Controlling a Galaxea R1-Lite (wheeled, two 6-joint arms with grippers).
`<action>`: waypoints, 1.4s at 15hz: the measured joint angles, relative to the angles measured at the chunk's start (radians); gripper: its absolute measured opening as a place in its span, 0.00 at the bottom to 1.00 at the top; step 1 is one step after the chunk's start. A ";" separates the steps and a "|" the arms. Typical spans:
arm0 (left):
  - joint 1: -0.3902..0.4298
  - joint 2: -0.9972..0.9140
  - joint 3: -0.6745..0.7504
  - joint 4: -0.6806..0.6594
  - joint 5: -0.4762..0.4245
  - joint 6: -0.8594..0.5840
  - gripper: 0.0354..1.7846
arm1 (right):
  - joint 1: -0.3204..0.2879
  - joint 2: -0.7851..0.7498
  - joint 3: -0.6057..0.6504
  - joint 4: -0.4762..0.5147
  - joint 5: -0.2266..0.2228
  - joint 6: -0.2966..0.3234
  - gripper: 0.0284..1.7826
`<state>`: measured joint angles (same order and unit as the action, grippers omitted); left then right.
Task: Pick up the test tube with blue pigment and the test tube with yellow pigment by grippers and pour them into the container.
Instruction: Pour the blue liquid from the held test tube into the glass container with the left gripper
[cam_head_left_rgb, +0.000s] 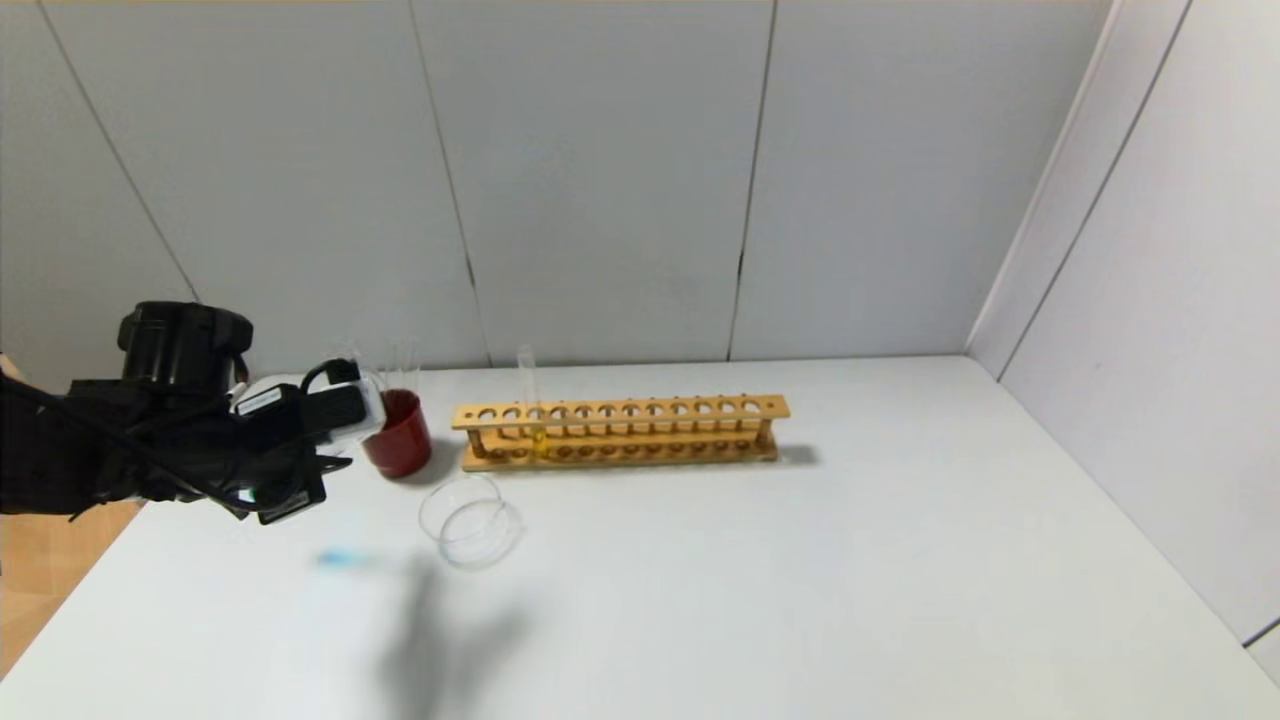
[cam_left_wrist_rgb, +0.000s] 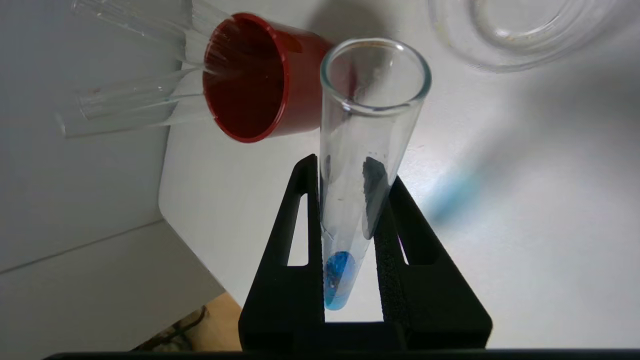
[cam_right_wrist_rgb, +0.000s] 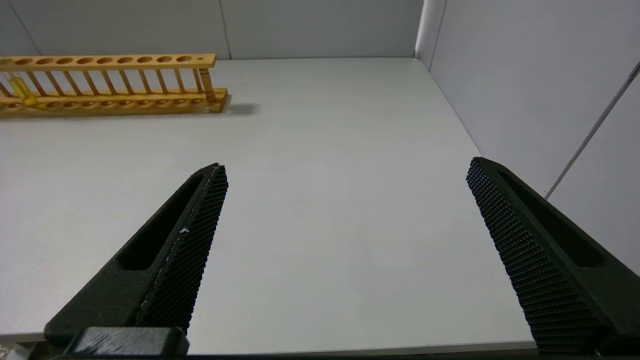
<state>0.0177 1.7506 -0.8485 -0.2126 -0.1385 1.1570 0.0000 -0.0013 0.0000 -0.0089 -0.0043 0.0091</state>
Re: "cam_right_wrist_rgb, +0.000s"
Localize wooden test tube rack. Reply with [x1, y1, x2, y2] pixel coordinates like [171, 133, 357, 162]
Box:
[0, 53, 230, 118]

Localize yellow pigment glass test tube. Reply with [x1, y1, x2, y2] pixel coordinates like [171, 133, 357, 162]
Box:
[7, 72, 39, 107]

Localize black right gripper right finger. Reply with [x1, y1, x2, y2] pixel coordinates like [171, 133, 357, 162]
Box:
[466, 156, 640, 354]

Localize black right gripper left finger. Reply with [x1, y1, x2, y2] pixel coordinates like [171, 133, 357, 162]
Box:
[44, 162, 229, 346]

